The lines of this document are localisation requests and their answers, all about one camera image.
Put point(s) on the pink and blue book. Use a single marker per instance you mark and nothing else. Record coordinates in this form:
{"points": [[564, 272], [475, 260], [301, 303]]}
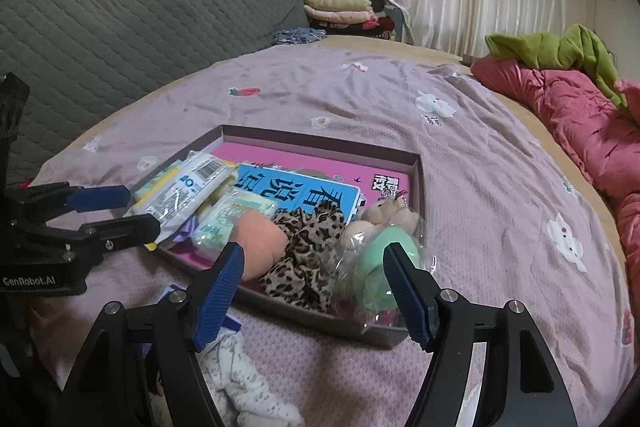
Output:
{"points": [[320, 167]]}

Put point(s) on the shallow grey cardboard box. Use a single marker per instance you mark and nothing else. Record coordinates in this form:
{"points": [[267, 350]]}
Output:
{"points": [[320, 146]]}

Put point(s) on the stack of folded clothes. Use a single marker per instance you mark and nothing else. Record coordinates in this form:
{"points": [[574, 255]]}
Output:
{"points": [[335, 12]]}

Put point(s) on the pink quilt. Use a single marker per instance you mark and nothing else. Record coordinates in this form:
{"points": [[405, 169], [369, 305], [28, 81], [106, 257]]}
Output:
{"points": [[565, 112]]}

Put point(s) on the large green tissue pack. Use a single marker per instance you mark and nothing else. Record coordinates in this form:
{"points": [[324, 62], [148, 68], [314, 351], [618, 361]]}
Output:
{"points": [[230, 217]]}

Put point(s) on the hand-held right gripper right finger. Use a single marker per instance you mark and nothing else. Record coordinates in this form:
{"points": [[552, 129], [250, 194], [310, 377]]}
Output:
{"points": [[407, 297]]}

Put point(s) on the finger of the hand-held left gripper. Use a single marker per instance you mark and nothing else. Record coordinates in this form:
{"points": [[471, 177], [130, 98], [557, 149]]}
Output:
{"points": [[100, 198], [125, 229]]}

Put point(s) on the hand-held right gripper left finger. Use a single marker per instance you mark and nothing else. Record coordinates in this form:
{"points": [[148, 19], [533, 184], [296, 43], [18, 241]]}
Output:
{"points": [[220, 297]]}

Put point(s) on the yellow and white wipes pack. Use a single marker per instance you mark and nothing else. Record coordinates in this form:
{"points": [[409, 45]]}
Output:
{"points": [[185, 192]]}

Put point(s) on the grey quilted headboard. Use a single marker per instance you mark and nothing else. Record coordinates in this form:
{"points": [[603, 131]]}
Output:
{"points": [[125, 32]]}

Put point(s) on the green soft toy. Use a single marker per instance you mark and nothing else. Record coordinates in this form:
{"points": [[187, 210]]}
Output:
{"points": [[380, 267]]}

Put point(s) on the teddy bear with pink dress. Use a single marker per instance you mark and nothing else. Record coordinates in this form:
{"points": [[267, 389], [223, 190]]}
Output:
{"points": [[387, 217]]}

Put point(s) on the blue patterned cloth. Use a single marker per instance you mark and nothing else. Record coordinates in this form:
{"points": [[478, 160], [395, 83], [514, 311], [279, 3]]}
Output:
{"points": [[295, 38]]}

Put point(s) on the purple printed bed sheet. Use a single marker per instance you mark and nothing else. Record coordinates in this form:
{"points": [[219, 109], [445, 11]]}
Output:
{"points": [[500, 207]]}

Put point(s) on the leopard print scrunchie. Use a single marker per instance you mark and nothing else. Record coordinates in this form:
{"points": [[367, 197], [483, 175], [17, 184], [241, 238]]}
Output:
{"points": [[305, 257]]}

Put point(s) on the green blanket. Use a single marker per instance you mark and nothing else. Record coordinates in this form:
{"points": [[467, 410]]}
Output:
{"points": [[545, 47]]}

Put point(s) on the small green tissue pack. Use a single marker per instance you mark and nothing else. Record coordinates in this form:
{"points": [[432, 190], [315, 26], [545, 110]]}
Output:
{"points": [[155, 181]]}

